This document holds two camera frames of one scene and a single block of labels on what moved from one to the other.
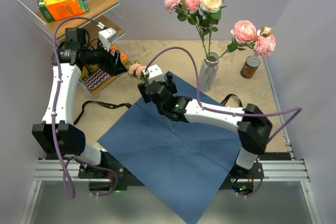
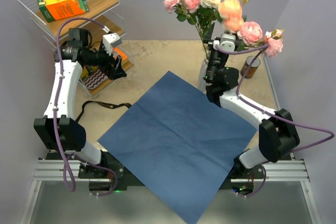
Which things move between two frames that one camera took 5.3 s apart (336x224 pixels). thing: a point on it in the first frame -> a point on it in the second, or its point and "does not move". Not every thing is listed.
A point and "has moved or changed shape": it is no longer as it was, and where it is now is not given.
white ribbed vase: [208, 72] does not move
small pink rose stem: [186, 4] does not move
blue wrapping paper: [189, 163] does not move
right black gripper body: [171, 87] -> [215, 61]
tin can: [250, 66] does not move
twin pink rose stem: [143, 78] -> [230, 10]
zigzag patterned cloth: [95, 78] does not move
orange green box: [56, 4] does not move
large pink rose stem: [244, 34] has moved or changed shape
